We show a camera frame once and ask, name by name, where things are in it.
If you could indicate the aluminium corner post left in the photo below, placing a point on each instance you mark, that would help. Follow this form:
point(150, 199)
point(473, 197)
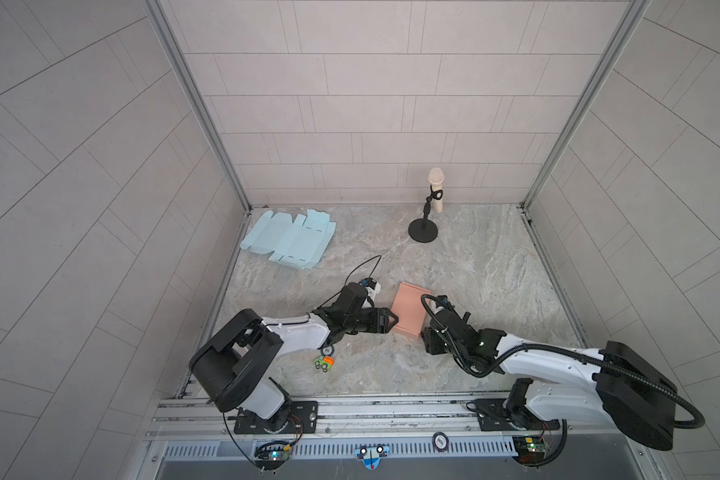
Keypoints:
point(157, 17)

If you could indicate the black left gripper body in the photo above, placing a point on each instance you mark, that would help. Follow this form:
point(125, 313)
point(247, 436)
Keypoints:
point(356, 323)

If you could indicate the small colourful toy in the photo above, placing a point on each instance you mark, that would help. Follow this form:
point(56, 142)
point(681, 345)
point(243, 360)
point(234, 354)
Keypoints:
point(324, 363)

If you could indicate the blue sticker marker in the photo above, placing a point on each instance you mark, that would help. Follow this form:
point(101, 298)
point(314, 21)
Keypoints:
point(371, 456)

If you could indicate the round black white badge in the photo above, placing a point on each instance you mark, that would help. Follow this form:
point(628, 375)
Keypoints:
point(440, 442)

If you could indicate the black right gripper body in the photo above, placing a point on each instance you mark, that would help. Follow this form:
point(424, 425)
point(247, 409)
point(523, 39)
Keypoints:
point(433, 343)

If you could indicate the green circuit board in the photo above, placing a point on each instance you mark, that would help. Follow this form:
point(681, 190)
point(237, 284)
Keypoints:
point(530, 449)
point(271, 456)

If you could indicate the light blue flat cardboard box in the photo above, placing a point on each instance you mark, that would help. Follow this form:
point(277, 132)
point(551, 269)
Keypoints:
point(297, 242)

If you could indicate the pink paper box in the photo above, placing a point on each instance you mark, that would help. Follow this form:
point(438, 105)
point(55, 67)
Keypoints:
point(409, 310)

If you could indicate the left green circuit board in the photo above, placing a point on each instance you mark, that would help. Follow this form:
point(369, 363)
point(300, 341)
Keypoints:
point(271, 456)

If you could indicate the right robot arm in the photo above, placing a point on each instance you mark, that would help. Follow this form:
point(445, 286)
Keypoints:
point(610, 386)

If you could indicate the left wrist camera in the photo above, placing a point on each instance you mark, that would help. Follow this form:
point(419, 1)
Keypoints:
point(373, 288)

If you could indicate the beige microphone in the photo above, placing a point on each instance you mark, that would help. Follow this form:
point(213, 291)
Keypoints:
point(436, 178)

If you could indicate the aluminium corner post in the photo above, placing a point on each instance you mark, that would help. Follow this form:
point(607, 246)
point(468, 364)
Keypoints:
point(624, 30)
point(157, 17)

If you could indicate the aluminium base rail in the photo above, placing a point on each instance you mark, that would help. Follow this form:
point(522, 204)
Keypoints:
point(332, 428)

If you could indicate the aluminium corner post right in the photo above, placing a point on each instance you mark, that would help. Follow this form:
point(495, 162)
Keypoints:
point(624, 30)

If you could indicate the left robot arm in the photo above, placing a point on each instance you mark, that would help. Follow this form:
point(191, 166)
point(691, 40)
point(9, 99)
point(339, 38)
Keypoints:
point(231, 366)

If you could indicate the right green circuit board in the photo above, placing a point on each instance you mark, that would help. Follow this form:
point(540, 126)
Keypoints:
point(530, 449)

